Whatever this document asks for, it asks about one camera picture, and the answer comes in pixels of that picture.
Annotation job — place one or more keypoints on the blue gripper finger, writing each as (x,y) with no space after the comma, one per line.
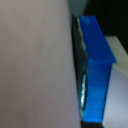
(98,63)

